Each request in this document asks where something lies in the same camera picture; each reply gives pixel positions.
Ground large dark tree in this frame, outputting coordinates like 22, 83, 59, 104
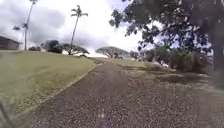
109, 0, 224, 73

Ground flat-topped tree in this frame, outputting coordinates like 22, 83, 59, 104
95, 46, 130, 59
61, 43, 90, 56

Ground dark round tree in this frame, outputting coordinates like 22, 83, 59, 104
40, 39, 64, 54

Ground tall palm tree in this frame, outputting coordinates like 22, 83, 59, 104
21, 0, 39, 52
68, 4, 89, 56

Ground bushes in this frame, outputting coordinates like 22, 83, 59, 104
129, 46, 213, 74

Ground dark asphalt path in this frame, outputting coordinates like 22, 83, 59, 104
13, 59, 224, 128

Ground mown grass lawn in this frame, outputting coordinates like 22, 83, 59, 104
0, 49, 101, 116

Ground dark low building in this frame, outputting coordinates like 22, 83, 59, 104
0, 35, 24, 51

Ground rough grass verge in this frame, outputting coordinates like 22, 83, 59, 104
109, 58, 211, 84

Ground small palm tree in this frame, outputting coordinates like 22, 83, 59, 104
12, 25, 22, 41

